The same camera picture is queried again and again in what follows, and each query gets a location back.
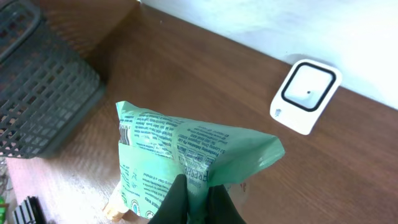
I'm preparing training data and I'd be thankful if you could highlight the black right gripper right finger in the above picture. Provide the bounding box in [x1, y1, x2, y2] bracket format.
[205, 185, 246, 224]

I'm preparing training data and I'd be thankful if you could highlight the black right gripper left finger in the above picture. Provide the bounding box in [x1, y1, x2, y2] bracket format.
[148, 174, 188, 224]

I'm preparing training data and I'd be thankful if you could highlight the teal snack packet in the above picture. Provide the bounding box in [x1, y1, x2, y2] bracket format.
[116, 101, 285, 223]

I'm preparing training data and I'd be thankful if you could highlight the white barcode scanner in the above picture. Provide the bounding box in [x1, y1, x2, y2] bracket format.
[270, 59, 343, 135]

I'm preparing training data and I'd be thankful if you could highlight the striped object at table edge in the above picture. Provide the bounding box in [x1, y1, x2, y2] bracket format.
[12, 196, 47, 224]

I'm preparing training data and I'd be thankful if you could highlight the dark mesh basket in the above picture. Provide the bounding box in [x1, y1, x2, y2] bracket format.
[1, 0, 105, 159]

